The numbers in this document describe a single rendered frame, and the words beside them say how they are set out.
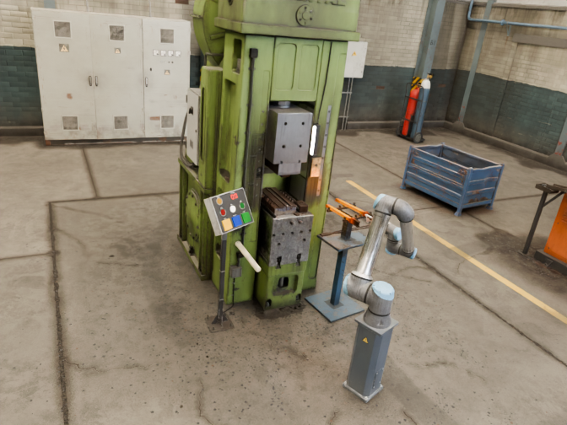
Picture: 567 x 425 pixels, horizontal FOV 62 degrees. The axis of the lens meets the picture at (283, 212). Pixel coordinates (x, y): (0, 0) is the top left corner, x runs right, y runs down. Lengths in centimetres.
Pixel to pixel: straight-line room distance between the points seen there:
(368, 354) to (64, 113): 665
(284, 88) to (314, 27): 49
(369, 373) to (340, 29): 254
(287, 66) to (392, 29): 789
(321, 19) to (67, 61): 547
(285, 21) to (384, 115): 837
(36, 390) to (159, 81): 611
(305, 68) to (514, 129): 846
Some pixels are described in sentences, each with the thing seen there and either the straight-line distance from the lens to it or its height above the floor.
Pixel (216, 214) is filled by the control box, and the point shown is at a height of 109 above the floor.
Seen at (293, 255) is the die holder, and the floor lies 55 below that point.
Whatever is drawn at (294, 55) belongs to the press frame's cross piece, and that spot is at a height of 217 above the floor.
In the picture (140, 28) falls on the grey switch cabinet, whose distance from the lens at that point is 858.
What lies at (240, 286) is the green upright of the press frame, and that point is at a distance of 427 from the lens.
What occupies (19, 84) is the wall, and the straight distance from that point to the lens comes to 921.
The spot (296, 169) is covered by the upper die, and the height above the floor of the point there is 131.
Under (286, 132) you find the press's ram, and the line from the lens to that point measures 366.
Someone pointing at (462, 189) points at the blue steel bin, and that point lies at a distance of 706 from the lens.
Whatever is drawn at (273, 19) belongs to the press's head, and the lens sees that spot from 359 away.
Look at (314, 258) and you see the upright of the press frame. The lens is 449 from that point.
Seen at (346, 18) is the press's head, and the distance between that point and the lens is 388.
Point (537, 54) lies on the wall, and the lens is 1159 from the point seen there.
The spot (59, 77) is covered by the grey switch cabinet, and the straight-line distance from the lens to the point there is 853.
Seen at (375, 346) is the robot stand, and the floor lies 47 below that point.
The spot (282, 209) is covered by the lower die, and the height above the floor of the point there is 97.
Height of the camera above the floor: 251
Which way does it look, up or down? 24 degrees down
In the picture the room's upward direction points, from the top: 6 degrees clockwise
